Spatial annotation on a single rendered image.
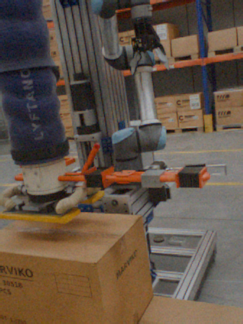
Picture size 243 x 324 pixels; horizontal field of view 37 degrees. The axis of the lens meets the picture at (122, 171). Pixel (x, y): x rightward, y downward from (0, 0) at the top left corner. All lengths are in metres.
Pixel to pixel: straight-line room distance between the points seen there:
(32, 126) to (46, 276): 0.55
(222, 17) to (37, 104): 8.51
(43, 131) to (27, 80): 0.19
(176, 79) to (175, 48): 1.56
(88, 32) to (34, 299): 1.29
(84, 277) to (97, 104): 1.00
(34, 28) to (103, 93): 0.70
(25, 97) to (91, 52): 0.71
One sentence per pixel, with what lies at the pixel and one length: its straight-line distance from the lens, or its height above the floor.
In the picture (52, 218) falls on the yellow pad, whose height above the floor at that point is 1.07.
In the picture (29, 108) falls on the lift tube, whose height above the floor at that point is 1.46.
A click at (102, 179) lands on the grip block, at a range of 1.29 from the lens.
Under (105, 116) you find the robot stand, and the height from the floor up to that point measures 1.33.
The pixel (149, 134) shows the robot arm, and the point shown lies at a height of 1.24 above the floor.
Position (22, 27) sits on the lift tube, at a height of 1.73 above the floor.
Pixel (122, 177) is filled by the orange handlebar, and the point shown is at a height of 1.19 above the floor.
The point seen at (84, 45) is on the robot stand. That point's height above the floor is 1.70.
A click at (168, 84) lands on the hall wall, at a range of 9.97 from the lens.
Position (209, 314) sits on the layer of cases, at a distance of 1.62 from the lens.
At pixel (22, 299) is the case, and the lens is 1.57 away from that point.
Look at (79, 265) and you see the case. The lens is 1.30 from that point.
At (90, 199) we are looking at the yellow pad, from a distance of 1.46.
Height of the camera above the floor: 1.53
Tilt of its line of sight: 15 degrees down
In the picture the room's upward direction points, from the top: 9 degrees counter-clockwise
